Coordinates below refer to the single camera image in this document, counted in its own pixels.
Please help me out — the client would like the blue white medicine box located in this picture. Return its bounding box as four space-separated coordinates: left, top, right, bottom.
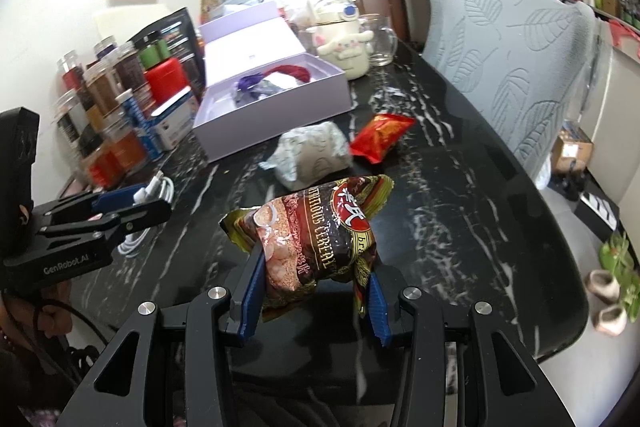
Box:
151 87 200 150

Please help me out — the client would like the purple tassel sachet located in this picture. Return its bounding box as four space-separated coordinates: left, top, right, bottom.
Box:
234 74 279 106

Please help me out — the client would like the black product pouch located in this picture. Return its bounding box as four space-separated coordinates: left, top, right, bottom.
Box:
130 8 206 101

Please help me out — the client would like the blue effervescent tablet tube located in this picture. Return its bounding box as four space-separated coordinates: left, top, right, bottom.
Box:
116 89 162 161

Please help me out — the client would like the brown cereal snack bag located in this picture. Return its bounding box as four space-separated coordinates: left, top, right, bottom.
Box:
219 174 395 321

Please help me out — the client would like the lavender gift box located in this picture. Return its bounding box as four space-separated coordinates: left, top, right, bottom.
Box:
193 3 352 162

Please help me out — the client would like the clear glass mug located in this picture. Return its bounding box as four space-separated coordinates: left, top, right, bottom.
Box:
360 14 398 67

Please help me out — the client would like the red foil snack packet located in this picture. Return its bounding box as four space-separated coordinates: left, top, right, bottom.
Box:
349 113 416 164

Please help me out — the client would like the white patterned pastry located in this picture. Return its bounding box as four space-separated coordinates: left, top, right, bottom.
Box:
259 121 352 192

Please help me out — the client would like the brown spice jar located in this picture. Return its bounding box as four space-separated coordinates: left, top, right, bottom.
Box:
85 61 122 116

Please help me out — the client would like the orange contents plastic jar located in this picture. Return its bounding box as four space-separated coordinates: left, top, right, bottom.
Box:
103 108 148 173

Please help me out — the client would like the red cylindrical bottle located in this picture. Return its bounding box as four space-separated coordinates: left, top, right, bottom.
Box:
144 57 189 105

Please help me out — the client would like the green lidded jar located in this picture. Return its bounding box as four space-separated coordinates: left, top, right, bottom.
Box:
134 31 171 70

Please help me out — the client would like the silver foil snack packet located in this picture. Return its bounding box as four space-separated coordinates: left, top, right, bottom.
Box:
257 72 300 96

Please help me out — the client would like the light blue leaf chair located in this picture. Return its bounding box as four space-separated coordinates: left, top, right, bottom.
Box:
422 0 597 178

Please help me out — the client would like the red knitted object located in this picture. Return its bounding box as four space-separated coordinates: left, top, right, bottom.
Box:
264 64 311 83

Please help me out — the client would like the white cinnamoroll kettle bottle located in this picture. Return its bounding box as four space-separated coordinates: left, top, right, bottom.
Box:
307 0 373 81

